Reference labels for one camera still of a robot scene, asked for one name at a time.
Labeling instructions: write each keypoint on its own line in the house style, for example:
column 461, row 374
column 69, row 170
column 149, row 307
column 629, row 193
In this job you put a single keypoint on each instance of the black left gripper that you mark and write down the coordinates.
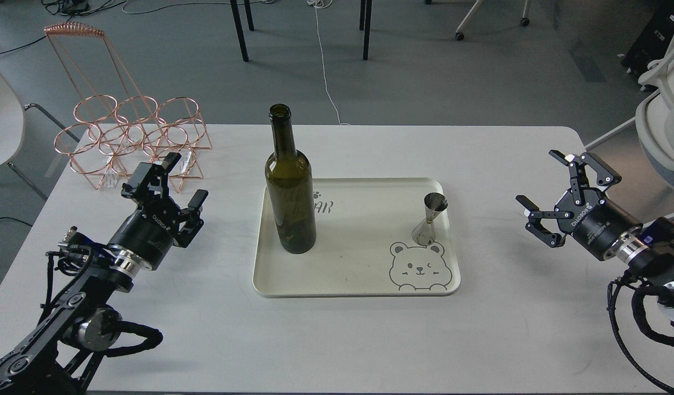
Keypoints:
column 158, row 223

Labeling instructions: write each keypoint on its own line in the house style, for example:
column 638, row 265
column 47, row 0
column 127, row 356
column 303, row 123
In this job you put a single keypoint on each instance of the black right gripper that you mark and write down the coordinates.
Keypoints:
column 597, row 223

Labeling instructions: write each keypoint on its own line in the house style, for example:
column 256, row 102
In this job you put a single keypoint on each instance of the dark green wine bottle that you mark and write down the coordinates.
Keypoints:
column 290, row 186

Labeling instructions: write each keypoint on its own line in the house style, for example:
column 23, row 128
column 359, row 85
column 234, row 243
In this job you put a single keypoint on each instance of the silver metal jigger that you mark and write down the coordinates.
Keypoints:
column 434, row 204

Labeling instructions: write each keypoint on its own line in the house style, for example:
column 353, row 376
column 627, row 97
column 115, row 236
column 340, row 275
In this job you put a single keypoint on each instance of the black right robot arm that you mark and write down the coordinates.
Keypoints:
column 649, row 257

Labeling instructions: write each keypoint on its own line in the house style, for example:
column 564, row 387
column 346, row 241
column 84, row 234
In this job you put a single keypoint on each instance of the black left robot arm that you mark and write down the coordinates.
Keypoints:
column 77, row 328

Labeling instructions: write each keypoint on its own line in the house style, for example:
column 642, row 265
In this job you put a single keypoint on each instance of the white office chair right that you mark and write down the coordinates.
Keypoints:
column 654, row 117

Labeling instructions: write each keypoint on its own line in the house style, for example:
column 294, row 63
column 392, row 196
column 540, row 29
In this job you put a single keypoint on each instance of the white chair base with casters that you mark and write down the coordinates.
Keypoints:
column 479, row 18

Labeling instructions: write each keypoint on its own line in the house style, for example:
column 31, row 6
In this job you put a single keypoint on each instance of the white chair left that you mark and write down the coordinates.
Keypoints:
column 12, row 129

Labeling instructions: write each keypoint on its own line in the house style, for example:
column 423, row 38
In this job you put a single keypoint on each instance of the black equipment case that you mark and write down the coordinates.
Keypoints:
column 651, row 57

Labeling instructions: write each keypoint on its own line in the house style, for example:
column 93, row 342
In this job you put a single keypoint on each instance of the cream bear print tray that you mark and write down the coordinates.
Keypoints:
column 364, row 245

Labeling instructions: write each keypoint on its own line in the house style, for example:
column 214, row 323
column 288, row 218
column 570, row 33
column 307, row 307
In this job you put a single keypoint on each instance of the copper wire bottle rack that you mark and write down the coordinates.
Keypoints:
column 114, row 131

